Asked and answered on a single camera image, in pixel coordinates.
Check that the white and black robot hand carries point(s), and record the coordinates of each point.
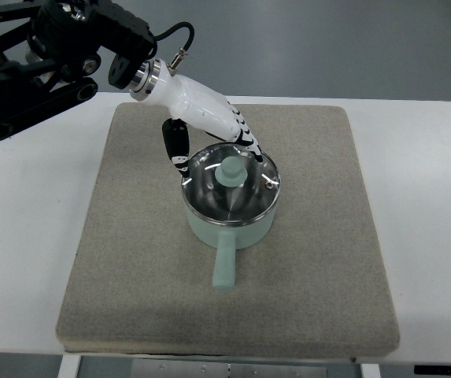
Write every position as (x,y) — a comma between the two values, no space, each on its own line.
(190,103)

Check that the glass lid with green knob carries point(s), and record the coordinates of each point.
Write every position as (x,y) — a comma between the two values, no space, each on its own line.
(227,185)

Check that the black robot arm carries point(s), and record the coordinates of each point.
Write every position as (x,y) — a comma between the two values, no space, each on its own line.
(49,51)

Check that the mint green saucepan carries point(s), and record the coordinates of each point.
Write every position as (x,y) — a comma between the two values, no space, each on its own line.
(226,238)

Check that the grey felt mat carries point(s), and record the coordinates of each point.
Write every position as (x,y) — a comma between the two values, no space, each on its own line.
(314,287)

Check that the black control panel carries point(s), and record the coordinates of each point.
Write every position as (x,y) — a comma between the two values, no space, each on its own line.
(433,370)

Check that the metal table frame plate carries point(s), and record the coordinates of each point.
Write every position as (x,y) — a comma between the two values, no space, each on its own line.
(168,368)

